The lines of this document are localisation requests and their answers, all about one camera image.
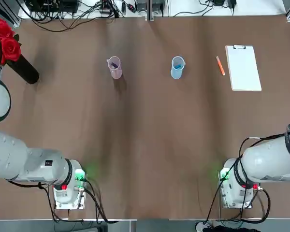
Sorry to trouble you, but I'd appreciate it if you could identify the translucent pink cup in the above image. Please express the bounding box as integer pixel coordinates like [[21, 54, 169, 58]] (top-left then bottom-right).
[[106, 56, 123, 80]]

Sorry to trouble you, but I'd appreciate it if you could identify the translucent blue cup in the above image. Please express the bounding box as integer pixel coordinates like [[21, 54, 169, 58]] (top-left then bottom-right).
[[170, 56, 186, 80]]

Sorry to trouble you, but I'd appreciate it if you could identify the white clipboard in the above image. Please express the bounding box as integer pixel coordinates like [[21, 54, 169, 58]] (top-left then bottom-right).
[[225, 44, 262, 92]]

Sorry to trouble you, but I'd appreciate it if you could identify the black finned electronics box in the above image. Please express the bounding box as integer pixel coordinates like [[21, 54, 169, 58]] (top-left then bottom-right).
[[136, 0, 165, 12]]

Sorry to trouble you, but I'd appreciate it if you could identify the white side table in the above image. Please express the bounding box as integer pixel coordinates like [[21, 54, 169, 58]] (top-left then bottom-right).
[[17, 0, 288, 17]]

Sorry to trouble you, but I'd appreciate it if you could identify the black vase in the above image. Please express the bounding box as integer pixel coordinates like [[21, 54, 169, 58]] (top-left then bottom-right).
[[8, 54, 40, 85]]

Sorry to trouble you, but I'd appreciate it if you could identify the black flat electronics box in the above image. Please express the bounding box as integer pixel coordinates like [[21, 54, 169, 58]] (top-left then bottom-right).
[[26, 0, 78, 13]]

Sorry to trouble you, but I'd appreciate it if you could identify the red rose bouquet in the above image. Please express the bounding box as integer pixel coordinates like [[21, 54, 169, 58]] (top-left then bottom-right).
[[0, 16, 22, 66]]

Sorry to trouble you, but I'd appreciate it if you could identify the black left base cable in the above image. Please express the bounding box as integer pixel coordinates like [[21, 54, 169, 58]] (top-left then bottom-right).
[[7, 177, 119, 224]]

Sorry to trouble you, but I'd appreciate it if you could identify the black base cable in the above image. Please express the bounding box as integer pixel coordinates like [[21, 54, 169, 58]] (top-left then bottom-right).
[[203, 177, 273, 224], [7, 177, 119, 224]]

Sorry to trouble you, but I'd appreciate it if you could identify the aluminium frame post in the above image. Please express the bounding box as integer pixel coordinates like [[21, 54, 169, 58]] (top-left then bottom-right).
[[146, 0, 154, 21]]

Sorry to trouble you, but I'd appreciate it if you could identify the black right base cable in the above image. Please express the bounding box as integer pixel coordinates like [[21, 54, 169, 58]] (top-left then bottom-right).
[[203, 177, 273, 224]]

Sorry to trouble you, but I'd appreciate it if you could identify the black cable bundle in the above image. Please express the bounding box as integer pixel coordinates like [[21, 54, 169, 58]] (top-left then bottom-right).
[[96, 0, 139, 18]]

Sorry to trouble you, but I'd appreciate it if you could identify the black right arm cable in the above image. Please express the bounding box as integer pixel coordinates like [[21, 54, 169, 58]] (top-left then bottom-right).
[[233, 124, 290, 184]]

